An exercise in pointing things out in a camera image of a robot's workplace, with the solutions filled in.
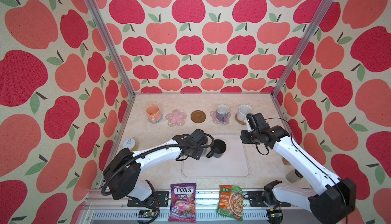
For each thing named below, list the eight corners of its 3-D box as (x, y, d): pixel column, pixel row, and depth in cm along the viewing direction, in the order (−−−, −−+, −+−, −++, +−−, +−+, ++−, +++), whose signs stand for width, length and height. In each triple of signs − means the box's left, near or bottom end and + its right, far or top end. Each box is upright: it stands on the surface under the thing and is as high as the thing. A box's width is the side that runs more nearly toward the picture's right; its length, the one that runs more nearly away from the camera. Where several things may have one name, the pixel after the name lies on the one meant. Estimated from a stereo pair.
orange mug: (147, 126, 103) (143, 118, 96) (150, 113, 111) (147, 105, 104) (159, 126, 103) (156, 118, 96) (162, 113, 111) (159, 105, 104)
